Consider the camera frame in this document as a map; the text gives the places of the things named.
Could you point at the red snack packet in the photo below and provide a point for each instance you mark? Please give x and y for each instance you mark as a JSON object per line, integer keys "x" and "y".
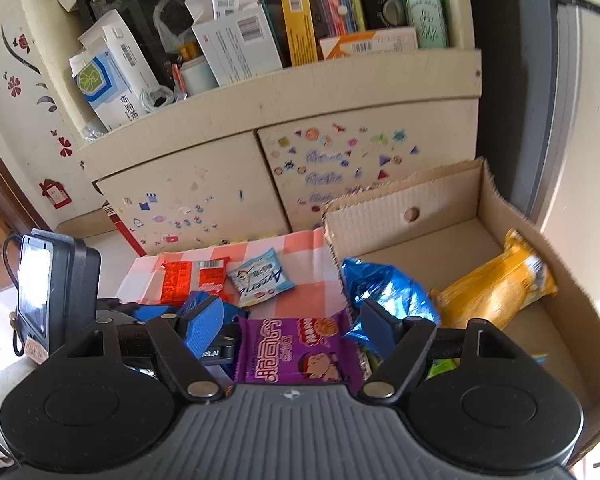
{"x": 177, "y": 282}
{"x": 212, "y": 275}

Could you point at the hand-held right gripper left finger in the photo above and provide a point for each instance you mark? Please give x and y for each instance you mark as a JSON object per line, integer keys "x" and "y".
{"x": 205, "y": 325}

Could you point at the yellow snack packet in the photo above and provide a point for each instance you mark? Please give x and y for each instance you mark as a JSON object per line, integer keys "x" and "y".
{"x": 490, "y": 290}

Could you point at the clear plastic bag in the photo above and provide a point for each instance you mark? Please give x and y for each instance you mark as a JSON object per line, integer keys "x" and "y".
{"x": 167, "y": 20}

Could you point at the light blue snack packet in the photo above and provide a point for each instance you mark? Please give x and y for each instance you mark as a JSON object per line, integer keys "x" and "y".
{"x": 260, "y": 280}

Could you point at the orange sachet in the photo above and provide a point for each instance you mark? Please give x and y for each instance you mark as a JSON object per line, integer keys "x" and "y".
{"x": 177, "y": 77}

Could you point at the orange and white box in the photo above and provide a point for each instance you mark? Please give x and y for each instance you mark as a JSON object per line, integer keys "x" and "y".
{"x": 370, "y": 42}

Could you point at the printed cardboard box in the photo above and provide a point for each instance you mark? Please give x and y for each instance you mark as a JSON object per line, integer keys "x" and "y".
{"x": 430, "y": 245}

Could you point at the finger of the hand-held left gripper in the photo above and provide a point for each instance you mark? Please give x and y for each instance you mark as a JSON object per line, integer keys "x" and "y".
{"x": 142, "y": 312}

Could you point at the white box with barcode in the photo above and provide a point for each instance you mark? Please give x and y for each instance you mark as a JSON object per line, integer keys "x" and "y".
{"x": 240, "y": 45}

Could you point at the wooden cabinet with stickers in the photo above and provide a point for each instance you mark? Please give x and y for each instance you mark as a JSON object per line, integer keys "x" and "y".
{"x": 205, "y": 170}

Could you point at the white jar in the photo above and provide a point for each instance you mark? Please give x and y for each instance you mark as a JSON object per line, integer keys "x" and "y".
{"x": 197, "y": 75}

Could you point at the purple snack packet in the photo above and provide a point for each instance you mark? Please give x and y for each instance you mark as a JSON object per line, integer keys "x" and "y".
{"x": 280, "y": 355}

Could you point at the green snack packet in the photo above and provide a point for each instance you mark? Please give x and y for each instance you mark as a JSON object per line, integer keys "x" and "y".
{"x": 442, "y": 367}

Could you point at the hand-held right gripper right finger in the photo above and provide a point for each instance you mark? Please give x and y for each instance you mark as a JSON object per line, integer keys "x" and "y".
{"x": 387, "y": 330}

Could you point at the white and blue medicine box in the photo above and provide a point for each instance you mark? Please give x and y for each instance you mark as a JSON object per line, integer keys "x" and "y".
{"x": 110, "y": 85}

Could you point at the orange checked tablecloth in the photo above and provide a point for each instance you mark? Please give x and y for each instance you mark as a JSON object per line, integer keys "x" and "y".
{"x": 300, "y": 260}

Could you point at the white carton with barcode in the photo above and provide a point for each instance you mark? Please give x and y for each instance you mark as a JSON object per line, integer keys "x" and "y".
{"x": 220, "y": 0}

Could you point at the wooden door frame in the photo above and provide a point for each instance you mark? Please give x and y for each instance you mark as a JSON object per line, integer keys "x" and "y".
{"x": 0, "y": 220}

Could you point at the white refrigerator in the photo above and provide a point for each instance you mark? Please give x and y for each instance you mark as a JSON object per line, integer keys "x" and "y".
{"x": 595, "y": 110}

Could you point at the yellow box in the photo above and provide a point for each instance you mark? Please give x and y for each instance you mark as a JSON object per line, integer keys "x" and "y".
{"x": 297, "y": 25}

